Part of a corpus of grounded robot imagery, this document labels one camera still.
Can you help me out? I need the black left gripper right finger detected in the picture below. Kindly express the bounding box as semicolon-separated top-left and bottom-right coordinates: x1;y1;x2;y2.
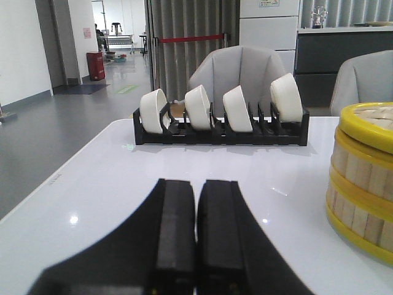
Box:
197;180;312;294

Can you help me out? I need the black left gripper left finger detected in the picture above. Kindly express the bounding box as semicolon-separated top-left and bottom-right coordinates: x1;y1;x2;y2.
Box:
29;179;195;294

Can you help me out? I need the bamboo steamer tier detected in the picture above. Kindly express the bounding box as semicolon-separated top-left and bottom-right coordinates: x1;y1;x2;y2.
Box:
331;129;392;202
326;181;392;265

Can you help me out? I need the woven bamboo steamer lid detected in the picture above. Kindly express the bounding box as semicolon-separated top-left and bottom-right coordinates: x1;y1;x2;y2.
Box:
339;102;392;153

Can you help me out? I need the black dish rack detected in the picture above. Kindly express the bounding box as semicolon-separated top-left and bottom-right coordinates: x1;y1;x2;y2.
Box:
133;103;309;146

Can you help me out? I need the white bowl, leftmost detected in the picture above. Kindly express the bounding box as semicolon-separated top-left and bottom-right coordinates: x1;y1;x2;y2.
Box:
139;88;168;134

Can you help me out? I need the white bowl, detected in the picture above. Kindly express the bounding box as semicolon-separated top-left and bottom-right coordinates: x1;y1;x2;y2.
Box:
270;73;303;122
185;85;210;130
139;88;168;134
223;85;252;133

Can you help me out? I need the white bowl, rightmost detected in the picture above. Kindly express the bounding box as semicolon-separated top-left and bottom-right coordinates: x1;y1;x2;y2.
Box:
270;73;303;122

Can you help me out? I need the grey chair, left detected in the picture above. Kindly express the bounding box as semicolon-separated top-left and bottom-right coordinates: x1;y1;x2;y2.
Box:
187;45;286;117

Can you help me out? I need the grey chair, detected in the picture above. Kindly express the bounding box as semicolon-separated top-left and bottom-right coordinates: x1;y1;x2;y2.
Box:
330;50;392;116
187;45;286;117

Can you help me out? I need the red bin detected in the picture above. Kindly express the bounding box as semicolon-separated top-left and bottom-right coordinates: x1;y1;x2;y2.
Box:
86;52;105;81

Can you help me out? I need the grey chair, right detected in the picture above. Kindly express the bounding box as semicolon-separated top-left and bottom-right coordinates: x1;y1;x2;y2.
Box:
330;50;392;116

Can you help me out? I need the white cabinet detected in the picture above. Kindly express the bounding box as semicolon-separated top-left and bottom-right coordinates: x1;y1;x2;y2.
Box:
239;0;300;73

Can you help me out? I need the red barrier strap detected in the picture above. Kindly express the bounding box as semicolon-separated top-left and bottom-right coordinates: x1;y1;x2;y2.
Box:
158;34;227;44

